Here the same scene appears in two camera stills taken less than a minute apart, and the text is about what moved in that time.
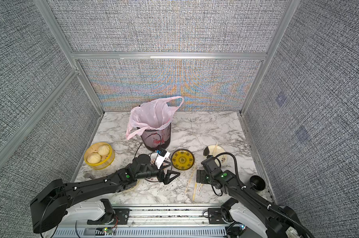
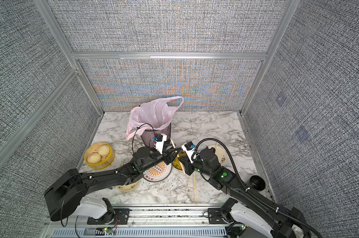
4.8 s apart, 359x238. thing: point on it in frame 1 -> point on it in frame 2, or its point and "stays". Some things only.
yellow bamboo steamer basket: [99, 155] stays
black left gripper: [166, 180] -> [168, 158]
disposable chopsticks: [194, 191] -> [176, 152]
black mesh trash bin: [156, 140] stays
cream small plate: [132, 188] stays
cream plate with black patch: [214, 149] stays
